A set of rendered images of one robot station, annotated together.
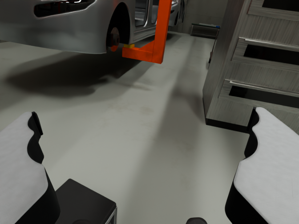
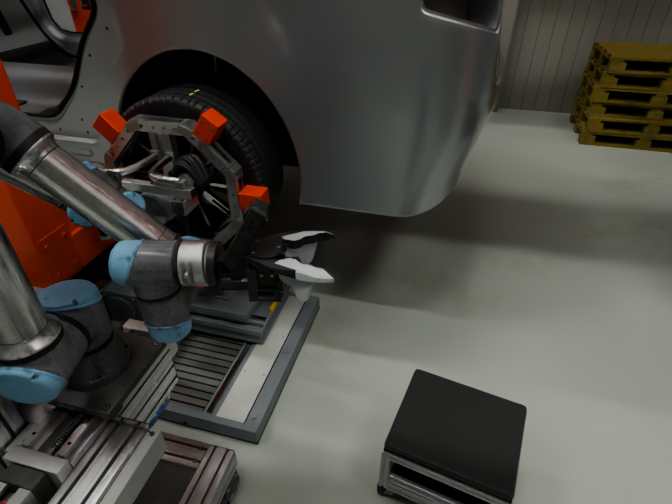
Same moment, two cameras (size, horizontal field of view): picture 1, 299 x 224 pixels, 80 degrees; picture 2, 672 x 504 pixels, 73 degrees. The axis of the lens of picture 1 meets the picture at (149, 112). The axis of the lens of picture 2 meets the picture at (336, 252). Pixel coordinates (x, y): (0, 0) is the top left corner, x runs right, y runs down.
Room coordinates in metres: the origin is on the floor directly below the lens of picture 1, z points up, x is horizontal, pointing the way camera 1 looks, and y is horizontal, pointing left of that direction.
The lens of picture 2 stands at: (0.16, -0.59, 1.65)
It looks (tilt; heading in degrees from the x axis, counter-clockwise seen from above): 35 degrees down; 95
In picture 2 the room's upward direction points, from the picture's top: straight up
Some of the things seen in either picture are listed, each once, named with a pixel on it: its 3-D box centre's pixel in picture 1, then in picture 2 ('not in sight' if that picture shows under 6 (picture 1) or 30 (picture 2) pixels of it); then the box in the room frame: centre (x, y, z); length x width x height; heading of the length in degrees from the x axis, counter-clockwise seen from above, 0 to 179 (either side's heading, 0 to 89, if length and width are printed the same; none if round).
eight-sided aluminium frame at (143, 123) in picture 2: not in sight; (177, 189); (-0.58, 0.92, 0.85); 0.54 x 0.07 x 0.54; 169
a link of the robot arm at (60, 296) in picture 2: not in sight; (73, 314); (-0.46, 0.08, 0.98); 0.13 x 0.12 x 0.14; 94
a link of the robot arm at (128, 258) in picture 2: not in sight; (151, 264); (-0.19, -0.02, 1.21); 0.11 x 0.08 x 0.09; 4
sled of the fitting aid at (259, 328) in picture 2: not in sight; (229, 303); (-0.52, 1.09, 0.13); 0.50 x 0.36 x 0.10; 169
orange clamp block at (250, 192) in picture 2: not in sight; (254, 198); (-0.27, 0.87, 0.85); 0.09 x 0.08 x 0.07; 169
